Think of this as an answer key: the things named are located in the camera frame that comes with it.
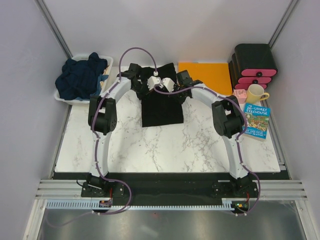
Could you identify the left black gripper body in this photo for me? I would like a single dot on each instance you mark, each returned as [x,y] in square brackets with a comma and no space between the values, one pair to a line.
[142,90]

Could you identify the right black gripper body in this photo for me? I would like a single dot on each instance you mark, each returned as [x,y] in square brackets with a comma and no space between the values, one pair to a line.
[179,96]

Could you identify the black t shirt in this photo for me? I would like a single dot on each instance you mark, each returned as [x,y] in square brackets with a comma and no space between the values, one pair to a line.
[159,109]

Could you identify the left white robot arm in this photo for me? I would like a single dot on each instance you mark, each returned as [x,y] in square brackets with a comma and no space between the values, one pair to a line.
[102,119]

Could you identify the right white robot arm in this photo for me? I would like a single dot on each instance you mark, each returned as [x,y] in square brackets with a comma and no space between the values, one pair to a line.
[228,122]

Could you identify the orange folder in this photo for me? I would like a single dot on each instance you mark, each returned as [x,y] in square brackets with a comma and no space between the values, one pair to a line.
[215,75]

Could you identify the cream garment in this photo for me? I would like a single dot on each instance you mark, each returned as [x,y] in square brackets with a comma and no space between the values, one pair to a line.
[106,70]

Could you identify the light blue garment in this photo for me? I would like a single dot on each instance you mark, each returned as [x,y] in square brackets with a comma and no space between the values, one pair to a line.
[101,81]

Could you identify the white laundry basket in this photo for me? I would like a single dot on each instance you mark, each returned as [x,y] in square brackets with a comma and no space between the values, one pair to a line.
[80,57]

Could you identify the pink toy block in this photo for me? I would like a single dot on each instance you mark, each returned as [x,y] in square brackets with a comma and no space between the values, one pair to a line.
[241,95]

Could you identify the navy blue t shirt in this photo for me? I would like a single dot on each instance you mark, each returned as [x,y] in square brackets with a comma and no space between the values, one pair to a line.
[79,77]

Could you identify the yellow mug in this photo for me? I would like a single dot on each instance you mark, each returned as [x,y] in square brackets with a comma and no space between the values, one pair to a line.
[256,93]

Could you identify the black pink drawer unit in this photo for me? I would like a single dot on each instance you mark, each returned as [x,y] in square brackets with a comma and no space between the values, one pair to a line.
[251,63]

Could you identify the blue children's book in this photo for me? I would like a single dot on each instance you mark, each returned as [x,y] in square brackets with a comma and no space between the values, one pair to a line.
[257,118]

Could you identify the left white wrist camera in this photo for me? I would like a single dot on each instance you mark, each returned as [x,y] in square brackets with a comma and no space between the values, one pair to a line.
[153,81]

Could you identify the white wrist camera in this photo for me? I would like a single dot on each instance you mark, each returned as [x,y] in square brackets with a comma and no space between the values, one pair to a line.
[153,81]
[168,84]

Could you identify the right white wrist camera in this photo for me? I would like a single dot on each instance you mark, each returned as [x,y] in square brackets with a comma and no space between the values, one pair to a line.
[168,84]

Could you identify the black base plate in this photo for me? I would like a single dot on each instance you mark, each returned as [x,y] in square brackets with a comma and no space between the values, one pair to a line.
[168,188]

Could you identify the white slotted cable duct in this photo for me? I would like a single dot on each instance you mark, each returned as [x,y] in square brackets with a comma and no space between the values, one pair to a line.
[104,205]

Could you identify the aluminium frame rail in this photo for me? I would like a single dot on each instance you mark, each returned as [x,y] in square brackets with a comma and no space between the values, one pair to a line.
[270,190]

